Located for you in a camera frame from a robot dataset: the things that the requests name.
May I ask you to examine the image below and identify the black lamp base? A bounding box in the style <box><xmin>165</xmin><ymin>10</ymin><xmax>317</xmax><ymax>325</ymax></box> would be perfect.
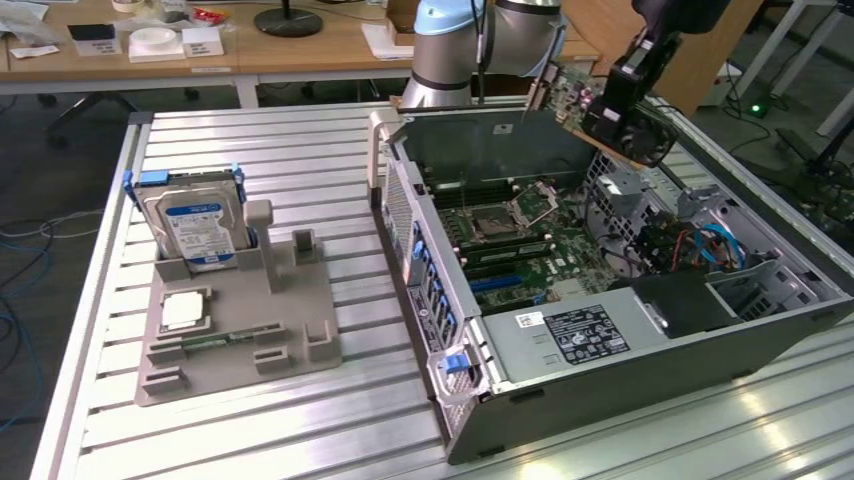
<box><xmin>252</xmin><ymin>0</ymin><xmax>324</xmax><ymax>38</ymax></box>

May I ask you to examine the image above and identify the white box with tape roll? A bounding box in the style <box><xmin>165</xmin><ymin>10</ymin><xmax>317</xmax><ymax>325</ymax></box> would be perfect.
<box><xmin>127</xmin><ymin>27</ymin><xmax>187</xmax><ymax>64</ymax></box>

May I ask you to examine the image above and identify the white floor cable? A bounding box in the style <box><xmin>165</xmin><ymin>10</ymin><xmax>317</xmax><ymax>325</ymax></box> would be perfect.
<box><xmin>0</xmin><ymin>208</ymin><xmax>102</xmax><ymax>239</ymax></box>

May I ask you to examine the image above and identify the open black PC case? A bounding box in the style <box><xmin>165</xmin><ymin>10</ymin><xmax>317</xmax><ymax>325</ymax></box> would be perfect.
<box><xmin>367</xmin><ymin>89</ymin><xmax>854</xmax><ymax>466</ymax></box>

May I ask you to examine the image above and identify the green RAM stick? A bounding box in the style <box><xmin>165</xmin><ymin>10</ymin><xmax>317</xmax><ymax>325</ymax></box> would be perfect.
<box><xmin>177</xmin><ymin>329</ymin><xmax>260</xmax><ymax>352</ymax></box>

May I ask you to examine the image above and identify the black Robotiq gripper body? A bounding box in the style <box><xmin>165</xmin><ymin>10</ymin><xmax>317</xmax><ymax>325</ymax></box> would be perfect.
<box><xmin>630</xmin><ymin>0</ymin><xmax>730</xmax><ymax>36</ymax></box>

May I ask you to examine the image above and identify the black and white box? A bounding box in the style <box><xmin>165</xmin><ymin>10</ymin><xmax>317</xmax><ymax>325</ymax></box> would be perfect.
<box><xmin>66</xmin><ymin>23</ymin><xmax>123</xmax><ymax>57</ymax></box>

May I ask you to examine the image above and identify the CPU socket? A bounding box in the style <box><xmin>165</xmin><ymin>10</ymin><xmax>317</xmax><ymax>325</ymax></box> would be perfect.
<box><xmin>465</xmin><ymin>204</ymin><xmax>529</xmax><ymax>240</ymax></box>

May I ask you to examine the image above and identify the black chair base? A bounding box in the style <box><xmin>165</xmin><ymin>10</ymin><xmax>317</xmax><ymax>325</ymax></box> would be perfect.
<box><xmin>37</xmin><ymin>92</ymin><xmax>139</xmax><ymax>149</ymax></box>

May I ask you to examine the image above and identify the white table frame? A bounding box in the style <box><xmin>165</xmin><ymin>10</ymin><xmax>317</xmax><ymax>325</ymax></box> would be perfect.
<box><xmin>724</xmin><ymin>0</ymin><xmax>854</xmax><ymax>137</ymax></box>

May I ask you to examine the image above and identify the wooden cabinet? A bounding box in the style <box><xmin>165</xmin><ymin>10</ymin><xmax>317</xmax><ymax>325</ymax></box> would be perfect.
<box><xmin>559</xmin><ymin>0</ymin><xmax>766</xmax><ymax>115</ymax></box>

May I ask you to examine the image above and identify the white paper stack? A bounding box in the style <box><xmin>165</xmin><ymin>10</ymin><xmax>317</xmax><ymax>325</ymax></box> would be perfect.
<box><xmin>361</xmin><ymin>22</ymin><xmax>416</xmax><ymax>60</ymax></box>

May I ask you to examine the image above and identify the graphics card with fan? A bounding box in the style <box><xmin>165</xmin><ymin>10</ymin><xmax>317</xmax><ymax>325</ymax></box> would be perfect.
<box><xmin>524</xmin><ymin>59</ymin><xmax>683</xmax><ymax>169</ymax></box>

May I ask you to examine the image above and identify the white card box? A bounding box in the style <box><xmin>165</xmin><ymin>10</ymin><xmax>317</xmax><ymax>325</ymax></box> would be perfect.
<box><xmin>180</xmin><ymin>26</ymin><xmax>225</xmax><ymax>59</ymax></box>

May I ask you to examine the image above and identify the grey parts rack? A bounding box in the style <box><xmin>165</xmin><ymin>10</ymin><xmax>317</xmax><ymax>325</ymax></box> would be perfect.
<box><xmin>135</xmin><ymin>199</ymin><xmax>345</xmax><ymax>407</ymax></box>

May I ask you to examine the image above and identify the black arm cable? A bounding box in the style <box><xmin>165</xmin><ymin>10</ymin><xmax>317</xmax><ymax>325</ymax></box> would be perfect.
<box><xmin>468</xmin><ymin>0</ymin><xmax>489</xmax><ymax>105</ymax></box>

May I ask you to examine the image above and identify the grey power supply unit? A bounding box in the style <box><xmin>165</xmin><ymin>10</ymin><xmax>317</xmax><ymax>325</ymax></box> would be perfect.
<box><xmin>479</xmin><ymin>287</ymin><xmax>668</xmax><ymax>385</ymax></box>

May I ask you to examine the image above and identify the installed RAM stick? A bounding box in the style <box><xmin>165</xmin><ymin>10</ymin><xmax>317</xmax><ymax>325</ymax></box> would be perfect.
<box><xmin>459</xmin><ymin>242</ymin><xmax>556</xmax><ymax>267</ymax></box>

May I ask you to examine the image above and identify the green motherboard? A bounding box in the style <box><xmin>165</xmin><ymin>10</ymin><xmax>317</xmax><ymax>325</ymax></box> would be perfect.
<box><xmin>425</xmin><ymin>174</ymin><xmax>642</xmax><ymax>311</ymax></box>

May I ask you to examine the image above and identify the blue wire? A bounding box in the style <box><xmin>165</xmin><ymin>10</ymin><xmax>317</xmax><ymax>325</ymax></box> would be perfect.
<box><xmin>692</xmin><ymin>223</ymin><xmax>748</xmax><ymax>272</ymax></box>

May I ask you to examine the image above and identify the silver CPU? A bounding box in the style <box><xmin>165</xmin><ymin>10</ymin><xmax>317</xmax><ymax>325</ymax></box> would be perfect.
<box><xmin>159</xmin><ymin>293</ymin><xmax>209</xmax><ymax>331</ymax></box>

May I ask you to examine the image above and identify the hard disk with blue caddy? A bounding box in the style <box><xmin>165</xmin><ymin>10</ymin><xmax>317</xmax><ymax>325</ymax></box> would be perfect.
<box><xmin>123</xmin><ymin>162</ymin><xmax>259</xmax><ymax>274</ymax></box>

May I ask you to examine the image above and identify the wooden desk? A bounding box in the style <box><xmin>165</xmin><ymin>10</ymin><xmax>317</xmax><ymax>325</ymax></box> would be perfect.
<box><xmin>0</xmin><ymin>0</ymin><xmax>602</xmax><ymax>96</ymax></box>

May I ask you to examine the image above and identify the metal disk bay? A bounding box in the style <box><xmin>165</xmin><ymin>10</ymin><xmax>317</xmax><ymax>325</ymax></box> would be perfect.
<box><xmin>580</xmin><ymin>149</ymin><xmax>676</xmax><ymax>237</ymax></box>

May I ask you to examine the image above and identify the blue floor cable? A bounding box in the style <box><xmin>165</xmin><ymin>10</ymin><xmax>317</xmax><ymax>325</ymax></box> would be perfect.
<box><xmin>0</xmin><ymin>219</ymin><xmax>58</xmax><ymax>432</ymax></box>

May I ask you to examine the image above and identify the metal socket cover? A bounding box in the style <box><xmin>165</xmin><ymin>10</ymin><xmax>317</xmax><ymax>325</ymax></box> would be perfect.
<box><xmin>509</xmin><ymin>180</ymin><xmax>559</xmax><ymax>214</ymax></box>

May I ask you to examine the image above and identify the red wire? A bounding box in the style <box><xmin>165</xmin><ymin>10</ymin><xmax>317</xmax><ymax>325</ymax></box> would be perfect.
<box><xmin>668</xmin><ymin>228</ymin><xmax>690</xmax><ymax>272</ymax></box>

